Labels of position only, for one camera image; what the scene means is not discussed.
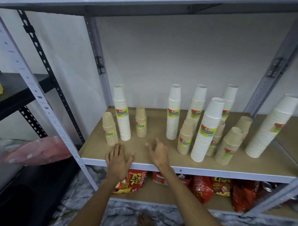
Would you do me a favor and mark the short brown paper cup stack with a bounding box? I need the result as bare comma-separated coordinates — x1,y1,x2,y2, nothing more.
206,120,226,156
177,118,195,155
135,105,147,138
214,127,244,165
102,112,119,146
234,116,253,143

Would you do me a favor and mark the grey metal shelving rack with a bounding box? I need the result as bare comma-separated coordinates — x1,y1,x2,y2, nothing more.
0,0,298,221

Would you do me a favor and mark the person's foot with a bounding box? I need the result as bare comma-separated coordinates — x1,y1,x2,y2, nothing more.
137,213,154,226

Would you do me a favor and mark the row of red snack packets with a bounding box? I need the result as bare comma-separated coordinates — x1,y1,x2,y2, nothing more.
113,169,281,213

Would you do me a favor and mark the tall white paper cup stack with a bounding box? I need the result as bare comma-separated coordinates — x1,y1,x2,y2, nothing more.
245,94,298,159
113,84,131,141
220,84,239,122
190,97,225,163
166,84,181,140
186,84,207,127

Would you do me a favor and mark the person's left hand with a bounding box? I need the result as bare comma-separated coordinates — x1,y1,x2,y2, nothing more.
106,144,135,180

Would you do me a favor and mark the person's right hand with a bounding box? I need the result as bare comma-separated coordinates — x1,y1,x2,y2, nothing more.
145,138,174,174

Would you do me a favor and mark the black bin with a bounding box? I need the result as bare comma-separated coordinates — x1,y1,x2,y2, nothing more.
0,154,81,226

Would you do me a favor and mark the brown wooden shelf board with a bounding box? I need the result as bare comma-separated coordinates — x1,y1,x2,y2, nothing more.
79,106,298,184
109,179,298,221

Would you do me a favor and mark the pink plastic bag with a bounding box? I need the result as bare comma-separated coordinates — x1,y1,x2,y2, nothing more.
4,136,73,166

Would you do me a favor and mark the black metal shelving rack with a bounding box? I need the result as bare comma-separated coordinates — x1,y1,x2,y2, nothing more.
0,9,86,145

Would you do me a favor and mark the person's right forearm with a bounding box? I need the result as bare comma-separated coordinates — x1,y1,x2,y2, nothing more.
159,166,220,226

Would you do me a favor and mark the person's left forearm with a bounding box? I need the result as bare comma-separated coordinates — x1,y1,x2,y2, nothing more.
67,176,127,226

